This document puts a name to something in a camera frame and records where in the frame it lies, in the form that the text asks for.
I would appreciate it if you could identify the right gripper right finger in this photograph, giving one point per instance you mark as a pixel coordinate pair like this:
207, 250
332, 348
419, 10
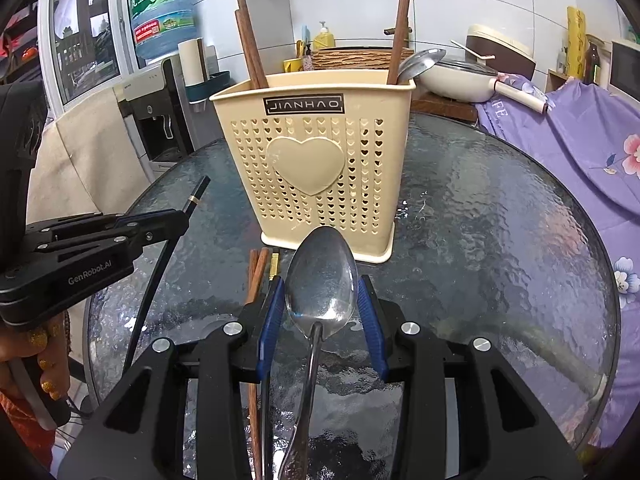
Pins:
504, 432

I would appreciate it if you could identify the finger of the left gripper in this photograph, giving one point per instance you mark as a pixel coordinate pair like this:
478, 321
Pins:
89, 226
155, 229

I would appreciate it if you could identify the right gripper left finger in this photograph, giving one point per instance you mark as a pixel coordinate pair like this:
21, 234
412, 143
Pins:
137, 431

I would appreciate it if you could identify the grey metal spoon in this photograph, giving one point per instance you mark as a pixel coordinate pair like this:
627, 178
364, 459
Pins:
321, 291

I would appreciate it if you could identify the clear plastic spoon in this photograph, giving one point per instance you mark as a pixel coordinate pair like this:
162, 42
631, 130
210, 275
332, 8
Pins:
418, 63

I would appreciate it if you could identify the person's left hand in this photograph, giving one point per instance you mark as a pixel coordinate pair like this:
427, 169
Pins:
48, 343

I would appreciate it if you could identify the beige cloth cover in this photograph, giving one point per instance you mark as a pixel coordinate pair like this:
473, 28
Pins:
86, 163

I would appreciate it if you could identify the water dispenser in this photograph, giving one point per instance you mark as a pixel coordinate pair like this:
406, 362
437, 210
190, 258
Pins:
163, 125

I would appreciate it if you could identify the paper cup holder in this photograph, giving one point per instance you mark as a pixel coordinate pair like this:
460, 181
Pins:
200, 84

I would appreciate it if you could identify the round glass table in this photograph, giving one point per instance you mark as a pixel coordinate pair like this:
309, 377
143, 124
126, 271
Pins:
487, 243

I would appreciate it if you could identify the beige plastic utensil holder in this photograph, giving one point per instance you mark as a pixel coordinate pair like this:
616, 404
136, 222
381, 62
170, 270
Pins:
321, 148

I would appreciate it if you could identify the yellow mug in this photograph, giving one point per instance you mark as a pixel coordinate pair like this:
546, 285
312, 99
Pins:
293, 65

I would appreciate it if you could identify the blue water jug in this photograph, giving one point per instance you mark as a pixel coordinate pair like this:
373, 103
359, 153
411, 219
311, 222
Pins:
158, 26

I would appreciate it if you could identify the pink soap bottle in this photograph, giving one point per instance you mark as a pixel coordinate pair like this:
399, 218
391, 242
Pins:
307, 58

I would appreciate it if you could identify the yellow soap bottle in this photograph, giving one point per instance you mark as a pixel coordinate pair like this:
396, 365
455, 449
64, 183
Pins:
324, 39

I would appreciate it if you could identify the dark wooden counter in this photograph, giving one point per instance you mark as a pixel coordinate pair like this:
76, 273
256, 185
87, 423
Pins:
429, 103

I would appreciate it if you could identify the white frying pan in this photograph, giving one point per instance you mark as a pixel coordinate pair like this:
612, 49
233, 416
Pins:
474, 83

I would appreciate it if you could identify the dark glass bottle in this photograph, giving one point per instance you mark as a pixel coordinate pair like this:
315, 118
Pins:
592, 65

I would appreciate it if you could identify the brown rice cooker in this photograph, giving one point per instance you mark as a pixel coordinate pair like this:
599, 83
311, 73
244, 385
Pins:
508, 55

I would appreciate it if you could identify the white microwave oven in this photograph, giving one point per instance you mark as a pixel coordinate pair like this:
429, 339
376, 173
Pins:
625, 70

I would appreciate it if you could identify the yellow roll package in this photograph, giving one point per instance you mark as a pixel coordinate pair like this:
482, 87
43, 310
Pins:
576, 42

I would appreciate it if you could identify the window with white frame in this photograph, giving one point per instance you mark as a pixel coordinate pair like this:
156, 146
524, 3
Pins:
84, 47

